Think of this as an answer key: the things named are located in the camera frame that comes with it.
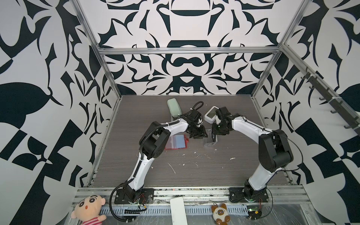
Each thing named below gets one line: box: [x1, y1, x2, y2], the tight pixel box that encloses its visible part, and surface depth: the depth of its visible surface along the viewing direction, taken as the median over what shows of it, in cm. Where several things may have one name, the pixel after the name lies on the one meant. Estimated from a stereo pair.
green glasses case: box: [166, 97, 182, 118], surface depth 113 cm
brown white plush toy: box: [210, 202, 231, 225], surface depth 69 cm
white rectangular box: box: [170, 196, 188, 225], surface depth 67 cm
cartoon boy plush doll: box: [70, 194, 107, 225], surface depth 66 cm
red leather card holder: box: [165, 134, 189, 150], surface depth 95 cm
